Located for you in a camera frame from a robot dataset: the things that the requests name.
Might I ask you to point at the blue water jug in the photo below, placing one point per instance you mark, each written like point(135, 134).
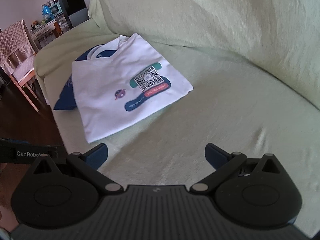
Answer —
point(46, 11)

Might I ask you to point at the white side table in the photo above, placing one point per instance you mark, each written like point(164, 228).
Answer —
point(42, 33)

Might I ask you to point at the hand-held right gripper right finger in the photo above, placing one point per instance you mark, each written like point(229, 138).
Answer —
point(215, 156)

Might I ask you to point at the teal microwave oven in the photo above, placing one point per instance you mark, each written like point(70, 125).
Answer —
point(56, 7)

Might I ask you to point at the chair with pink quilted cover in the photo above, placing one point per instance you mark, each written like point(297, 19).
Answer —
point(15, 45)

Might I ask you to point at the sofa with light green cover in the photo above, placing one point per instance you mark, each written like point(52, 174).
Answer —
point(200, 120)

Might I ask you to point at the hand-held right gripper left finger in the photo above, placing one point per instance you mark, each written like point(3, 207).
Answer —
point(96, 156)

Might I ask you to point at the white printed t-shirt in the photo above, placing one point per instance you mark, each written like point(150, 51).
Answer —
point(107, 97)

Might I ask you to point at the light green sofa back cushion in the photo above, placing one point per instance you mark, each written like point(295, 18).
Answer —
point(200, 12)

